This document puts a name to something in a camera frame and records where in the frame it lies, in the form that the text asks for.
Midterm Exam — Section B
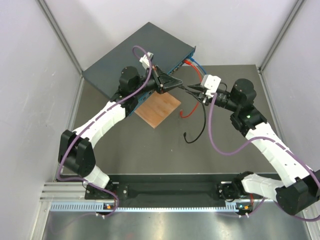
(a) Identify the dark blue network switch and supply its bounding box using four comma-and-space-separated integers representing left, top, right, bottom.
82, 22, 196, 101

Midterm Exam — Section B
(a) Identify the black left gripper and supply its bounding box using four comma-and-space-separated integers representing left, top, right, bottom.
132, 64, 183, 97

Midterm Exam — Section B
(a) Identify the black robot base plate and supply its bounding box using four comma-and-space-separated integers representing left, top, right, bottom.
102, 173, 249, 201

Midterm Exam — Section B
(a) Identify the black ethernet cable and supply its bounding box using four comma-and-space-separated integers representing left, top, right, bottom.
178, 84, 207, 145

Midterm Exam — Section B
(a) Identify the wooden board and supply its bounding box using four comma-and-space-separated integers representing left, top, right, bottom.
134, 92, 181, 129

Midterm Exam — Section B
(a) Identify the grey slotted cable duct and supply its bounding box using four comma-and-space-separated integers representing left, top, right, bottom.
50, 201, 239, 213

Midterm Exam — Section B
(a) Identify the grey ethernet cable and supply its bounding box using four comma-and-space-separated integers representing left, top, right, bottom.
187, 59, 207, 78

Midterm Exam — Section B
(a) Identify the aluminium frame rail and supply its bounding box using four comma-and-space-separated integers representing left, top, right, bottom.
40, 182, 86, 201

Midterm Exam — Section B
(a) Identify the red ethernet cable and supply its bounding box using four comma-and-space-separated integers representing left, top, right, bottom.
179, 59, 204, 119

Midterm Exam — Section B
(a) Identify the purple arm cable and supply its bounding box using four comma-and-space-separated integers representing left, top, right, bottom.
55, 45, 153, 220
208, 93, 320, 223

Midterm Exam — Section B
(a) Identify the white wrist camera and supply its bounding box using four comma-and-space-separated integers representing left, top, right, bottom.
200, 74, 222, 98
139, 51, 154, 70

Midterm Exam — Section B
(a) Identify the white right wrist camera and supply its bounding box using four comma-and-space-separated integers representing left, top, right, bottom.
200, 74, 222, 98

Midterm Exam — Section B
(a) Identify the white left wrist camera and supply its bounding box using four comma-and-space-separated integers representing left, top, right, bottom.
139, 51, 154, 70

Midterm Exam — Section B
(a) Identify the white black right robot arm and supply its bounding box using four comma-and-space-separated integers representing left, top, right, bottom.
189, 74, 320, 217

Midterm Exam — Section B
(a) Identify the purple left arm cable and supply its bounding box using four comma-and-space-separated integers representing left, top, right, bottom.
55, 45, 153, 220

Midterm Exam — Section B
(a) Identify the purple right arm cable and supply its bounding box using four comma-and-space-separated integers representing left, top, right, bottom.
208, 93, 320, 223

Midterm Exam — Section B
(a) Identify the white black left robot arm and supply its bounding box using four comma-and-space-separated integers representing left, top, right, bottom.
58, 65, 183, 199

